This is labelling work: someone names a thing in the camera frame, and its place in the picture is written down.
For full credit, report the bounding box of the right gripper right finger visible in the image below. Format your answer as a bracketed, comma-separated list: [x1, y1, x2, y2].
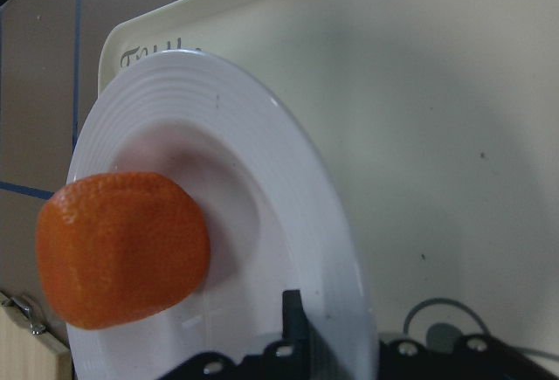
[377, 334, 558, 380]

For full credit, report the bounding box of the white ceramic plate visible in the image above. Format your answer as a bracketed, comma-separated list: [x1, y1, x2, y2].
[68, 50, 378, 379]

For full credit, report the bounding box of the cream bear tray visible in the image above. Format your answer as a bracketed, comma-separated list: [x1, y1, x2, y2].
[99, 0, 558, 371]

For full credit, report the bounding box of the bamboo cutting board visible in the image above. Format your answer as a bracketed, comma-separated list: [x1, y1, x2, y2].
[1, 294, 73, 380]

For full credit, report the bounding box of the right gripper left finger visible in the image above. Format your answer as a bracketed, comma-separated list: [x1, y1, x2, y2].
[162, 289, 332, 379]

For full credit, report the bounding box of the orange fruit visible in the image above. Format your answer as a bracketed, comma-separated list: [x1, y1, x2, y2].
[35, 172, 210, 330]

